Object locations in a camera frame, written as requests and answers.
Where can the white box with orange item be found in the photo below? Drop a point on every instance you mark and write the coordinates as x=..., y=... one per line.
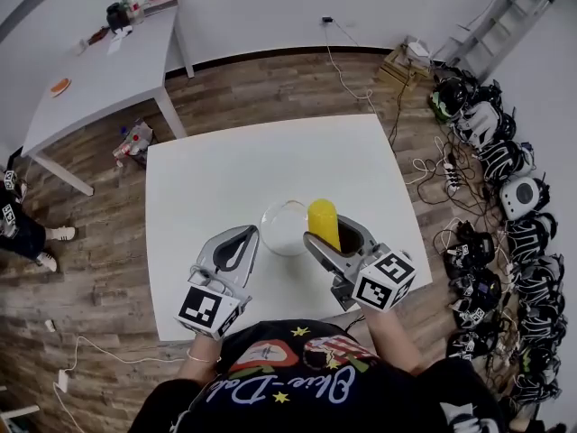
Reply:
x=160, y=2

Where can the white side table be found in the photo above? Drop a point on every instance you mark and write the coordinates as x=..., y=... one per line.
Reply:
x=112, y=75

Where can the small white cup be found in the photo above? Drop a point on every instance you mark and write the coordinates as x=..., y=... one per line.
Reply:
x=81, y=47

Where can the small orange plate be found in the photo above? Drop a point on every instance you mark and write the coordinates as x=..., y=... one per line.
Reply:
x=60, y=87

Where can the crumpled plastic bag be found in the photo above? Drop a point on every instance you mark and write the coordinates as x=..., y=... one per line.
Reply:
x=134, y=142

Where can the white round headset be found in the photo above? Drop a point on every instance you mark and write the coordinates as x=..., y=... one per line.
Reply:
x=522, y=196

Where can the pile of black headsets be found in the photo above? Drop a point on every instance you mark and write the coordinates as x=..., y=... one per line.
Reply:
x=536, y=287

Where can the black round container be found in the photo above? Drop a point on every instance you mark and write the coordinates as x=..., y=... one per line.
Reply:
x=116, y=16

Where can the white paper sheets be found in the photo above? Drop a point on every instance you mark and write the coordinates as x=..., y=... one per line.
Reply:
x=118, y=41

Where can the person's black printed shirt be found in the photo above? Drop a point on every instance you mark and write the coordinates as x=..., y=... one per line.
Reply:
x=324, y=390

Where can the white charger block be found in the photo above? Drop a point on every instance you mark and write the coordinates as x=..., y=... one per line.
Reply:
x=62, y=380

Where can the black wall adapter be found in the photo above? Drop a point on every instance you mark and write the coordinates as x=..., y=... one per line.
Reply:
x=326, y=20

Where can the person's left forearm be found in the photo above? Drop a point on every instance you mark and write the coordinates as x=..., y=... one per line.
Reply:
x=198, y=363

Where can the grey metal ladder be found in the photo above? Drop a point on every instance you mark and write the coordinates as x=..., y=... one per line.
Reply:
x=500, y=21

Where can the person's right forearm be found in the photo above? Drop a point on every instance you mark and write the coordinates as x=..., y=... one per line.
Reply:
x=392, y=336

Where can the white power strip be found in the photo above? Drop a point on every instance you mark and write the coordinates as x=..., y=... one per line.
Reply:
x=451, y=177

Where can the cluster of small bottles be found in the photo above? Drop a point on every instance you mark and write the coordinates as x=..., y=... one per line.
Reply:
x=134, y=11

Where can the white device on crate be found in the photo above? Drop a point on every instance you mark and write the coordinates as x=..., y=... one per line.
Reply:
x=417, y=51

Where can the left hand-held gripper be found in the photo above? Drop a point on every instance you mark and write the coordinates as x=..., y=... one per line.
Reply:
x=205, y=307

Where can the wooden crate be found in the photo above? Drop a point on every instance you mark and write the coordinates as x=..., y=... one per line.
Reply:
x=401, y=70

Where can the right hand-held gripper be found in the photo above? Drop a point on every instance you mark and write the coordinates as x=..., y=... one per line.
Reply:
x=383, y=282

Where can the dark brown packet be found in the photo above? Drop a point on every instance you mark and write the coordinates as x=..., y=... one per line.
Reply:
x=97, y=36

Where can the clear glass plate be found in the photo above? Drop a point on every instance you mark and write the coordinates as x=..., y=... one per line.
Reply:
x=281, y=233

